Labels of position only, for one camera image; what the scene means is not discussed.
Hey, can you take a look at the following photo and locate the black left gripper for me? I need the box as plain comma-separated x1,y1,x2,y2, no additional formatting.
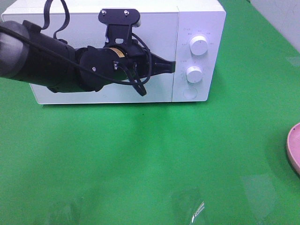
117,41,176,80

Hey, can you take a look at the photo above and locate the white microwave knob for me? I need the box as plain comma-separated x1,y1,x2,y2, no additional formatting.
189,35,208,56
186,66,203,83

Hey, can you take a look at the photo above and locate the white microwave door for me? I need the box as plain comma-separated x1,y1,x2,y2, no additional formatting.
1,12,180,105

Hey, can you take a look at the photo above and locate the round microwave door button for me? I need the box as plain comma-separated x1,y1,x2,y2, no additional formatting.
183,88,197,99

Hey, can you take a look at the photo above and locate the pink round plate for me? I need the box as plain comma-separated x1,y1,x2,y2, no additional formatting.
286,123,300,175

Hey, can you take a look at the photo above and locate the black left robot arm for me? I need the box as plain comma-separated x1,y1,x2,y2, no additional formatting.
0,21,175,96

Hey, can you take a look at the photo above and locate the white microwave oven body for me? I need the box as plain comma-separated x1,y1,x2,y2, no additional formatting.
1,0,227,105

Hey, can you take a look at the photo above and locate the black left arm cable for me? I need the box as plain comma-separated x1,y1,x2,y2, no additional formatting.
0,0,153,97

